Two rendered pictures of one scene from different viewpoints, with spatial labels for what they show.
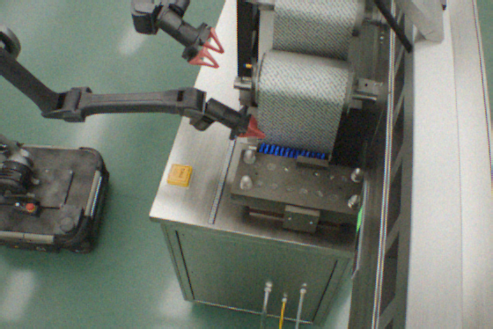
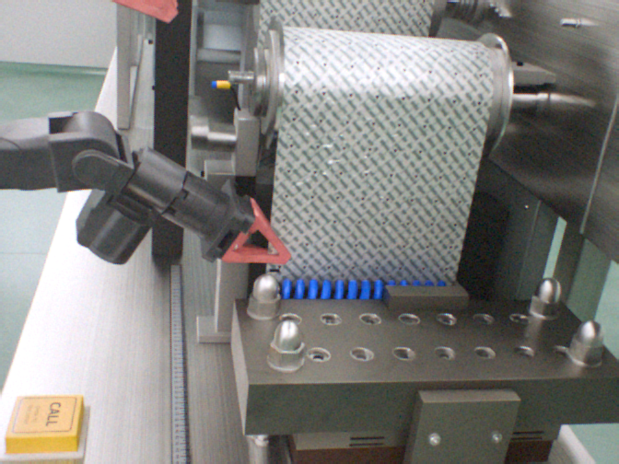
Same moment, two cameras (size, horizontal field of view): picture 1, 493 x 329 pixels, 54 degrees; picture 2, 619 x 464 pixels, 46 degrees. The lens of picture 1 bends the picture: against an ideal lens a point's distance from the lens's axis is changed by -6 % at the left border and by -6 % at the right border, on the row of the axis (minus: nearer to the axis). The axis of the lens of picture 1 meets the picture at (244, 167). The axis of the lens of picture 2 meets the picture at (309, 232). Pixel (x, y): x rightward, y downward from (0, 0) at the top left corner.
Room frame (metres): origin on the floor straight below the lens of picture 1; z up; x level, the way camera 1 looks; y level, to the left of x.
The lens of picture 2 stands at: (0.24, 0.24, 1.43)
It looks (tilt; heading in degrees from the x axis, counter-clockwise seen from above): 24 degrees down; 336
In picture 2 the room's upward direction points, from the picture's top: 6 degrees clockwise
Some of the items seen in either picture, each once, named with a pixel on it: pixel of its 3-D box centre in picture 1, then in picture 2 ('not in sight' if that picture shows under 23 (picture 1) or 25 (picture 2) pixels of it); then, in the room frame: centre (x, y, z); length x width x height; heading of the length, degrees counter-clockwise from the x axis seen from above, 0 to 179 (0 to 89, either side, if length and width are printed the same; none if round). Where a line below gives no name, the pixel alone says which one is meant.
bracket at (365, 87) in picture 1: (368, 87); (523, 71); (0.95, -0.34, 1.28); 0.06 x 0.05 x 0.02; 78
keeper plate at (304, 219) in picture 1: (300, 220); (460, 441); (0.71, -0.17, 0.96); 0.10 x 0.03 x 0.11; 78
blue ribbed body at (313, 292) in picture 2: (293, 154); (367, 294); (0.91, -0.15, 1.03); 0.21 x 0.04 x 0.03; 78
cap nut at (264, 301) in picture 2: (249, 154); (265, 294); (0.89, -0.01, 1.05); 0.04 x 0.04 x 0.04
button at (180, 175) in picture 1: (180, 175); (46, 423); (0.91, 0.21, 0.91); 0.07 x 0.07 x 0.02; 78
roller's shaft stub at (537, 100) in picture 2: (363, 95); (512, 98); (0.96, -0.33, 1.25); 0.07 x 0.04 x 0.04; 78
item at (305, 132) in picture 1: (296, 132); (370, 226); (0.93, -0.15, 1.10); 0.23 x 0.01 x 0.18; 78
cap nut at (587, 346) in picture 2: (355, 200); (589, 340); (0.73, -0.32, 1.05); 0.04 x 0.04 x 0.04
